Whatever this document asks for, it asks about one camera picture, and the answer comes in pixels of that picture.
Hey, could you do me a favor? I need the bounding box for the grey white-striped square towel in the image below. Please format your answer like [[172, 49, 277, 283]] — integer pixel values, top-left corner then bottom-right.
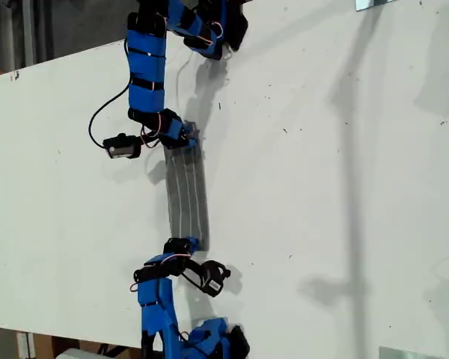
[[163, 121, 213, 252]]

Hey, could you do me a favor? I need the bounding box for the light grey plastic bin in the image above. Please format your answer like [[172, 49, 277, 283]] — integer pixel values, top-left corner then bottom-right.
[[54, 347, 100, 359]]

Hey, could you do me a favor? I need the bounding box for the grey metal pole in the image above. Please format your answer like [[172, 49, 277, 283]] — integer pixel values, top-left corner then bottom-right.
[[21, 0, 36, 70]]

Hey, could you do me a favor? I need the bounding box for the white metal table leg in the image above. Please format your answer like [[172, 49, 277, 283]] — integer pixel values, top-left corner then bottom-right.
[[16, 330, 36, 359]]

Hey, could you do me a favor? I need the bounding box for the black camera stalk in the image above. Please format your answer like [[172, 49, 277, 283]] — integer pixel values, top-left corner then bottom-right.
[[133, 133, 162, 150], [179, 259, 207, 289]]

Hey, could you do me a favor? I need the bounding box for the black camera cable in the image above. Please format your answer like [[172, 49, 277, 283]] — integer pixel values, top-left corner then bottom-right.
[[88, 84, 132, 149], [180, 271, 204, 290]]

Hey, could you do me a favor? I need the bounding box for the black camera box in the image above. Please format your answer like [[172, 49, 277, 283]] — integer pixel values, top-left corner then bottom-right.
[[102, 133, 141, 162], [198, 260, 232, 298]]

